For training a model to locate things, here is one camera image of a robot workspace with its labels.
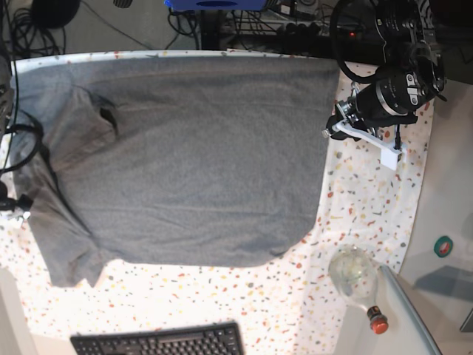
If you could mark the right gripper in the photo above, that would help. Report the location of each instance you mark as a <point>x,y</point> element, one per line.
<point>15,210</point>

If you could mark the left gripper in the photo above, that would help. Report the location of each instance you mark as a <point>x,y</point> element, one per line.
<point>376,113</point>

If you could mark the grey t-shirt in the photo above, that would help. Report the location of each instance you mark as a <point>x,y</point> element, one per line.
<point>184,161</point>

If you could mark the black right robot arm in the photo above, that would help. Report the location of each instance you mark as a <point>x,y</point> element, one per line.
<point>8,122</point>

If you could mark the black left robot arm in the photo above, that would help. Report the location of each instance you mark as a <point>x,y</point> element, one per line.
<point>407,45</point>

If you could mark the green tape roll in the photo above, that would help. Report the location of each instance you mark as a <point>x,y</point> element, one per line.
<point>443,246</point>

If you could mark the clear bottle red cap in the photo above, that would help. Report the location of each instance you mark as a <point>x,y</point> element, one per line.
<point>354,275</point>

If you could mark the blue box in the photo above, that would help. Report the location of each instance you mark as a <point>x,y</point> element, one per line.
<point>186,5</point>

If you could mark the black round stand base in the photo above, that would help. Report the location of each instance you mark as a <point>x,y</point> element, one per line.
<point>53,14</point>

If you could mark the terrazzo pattern tablecloth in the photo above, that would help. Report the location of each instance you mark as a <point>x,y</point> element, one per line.
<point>287,306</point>

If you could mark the black keyboard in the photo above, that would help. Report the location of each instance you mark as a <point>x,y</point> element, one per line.
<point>223,338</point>

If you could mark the wire rack shelf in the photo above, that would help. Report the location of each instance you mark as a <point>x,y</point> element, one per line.
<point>276,16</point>

